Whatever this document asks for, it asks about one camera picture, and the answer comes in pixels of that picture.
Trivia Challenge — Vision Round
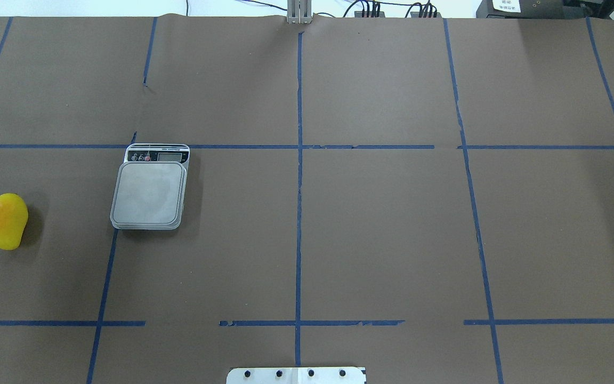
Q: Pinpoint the yellow mango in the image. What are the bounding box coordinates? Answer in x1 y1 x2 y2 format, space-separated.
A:
0 194 29 251

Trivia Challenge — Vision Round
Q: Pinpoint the brown paper table cover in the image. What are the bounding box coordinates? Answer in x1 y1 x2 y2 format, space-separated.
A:
0 14 614 383

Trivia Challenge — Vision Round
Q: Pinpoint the grey digital kitchen scale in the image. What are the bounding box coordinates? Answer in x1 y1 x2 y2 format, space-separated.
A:
109 143 190 230

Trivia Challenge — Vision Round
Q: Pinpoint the black power strip left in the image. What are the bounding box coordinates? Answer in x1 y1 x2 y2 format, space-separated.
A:
351 1 385 19

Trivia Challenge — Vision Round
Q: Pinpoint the black power strip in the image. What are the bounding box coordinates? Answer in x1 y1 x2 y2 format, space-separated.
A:
351 1 385 19
405 1 441 19

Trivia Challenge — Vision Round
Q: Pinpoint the white metal mounting plate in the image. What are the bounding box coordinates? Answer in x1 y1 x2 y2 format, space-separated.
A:
226 366 367 383

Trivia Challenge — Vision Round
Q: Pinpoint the black power strip right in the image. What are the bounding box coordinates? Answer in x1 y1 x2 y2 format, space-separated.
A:
405 1 441 19

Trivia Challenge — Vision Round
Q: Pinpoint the dark grey equipment box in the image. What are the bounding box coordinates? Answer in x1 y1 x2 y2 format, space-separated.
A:
475 1 565 19

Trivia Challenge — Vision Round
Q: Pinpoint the aluminium profile post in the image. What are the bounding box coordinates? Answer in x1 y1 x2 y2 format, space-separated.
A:
287 0 313 25

